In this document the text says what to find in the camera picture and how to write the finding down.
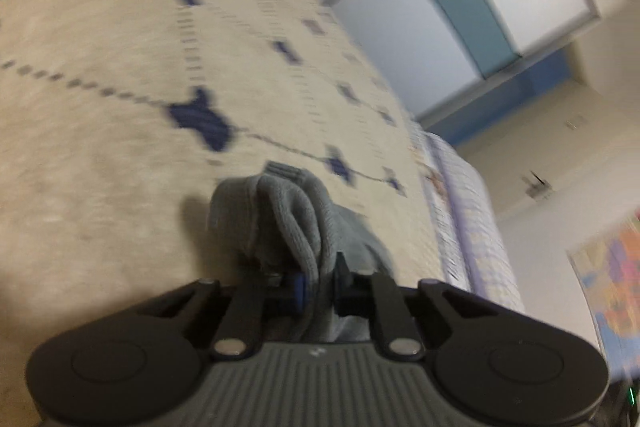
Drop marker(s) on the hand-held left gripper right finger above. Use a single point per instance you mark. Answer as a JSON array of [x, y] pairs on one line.
[[341, 287]]

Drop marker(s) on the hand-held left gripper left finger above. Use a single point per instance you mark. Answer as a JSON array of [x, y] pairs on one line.
[[296, 293]]

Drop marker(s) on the grey knit sweater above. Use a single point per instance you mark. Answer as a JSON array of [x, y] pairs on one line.
[[300, 217]]

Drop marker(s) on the purple checked quilt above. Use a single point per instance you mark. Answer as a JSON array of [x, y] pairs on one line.
[[465, 217]]

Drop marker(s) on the cream door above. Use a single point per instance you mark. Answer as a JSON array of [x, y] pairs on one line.
[[505, 147]]

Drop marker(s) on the beige bear printed blanket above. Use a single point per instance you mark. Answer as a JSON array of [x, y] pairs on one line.
[[100, 107]]

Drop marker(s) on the small door hook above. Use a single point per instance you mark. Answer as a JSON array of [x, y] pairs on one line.
[[575, 123]]

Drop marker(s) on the colourful wall map poster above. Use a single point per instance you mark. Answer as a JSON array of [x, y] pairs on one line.
[[612, 267]]

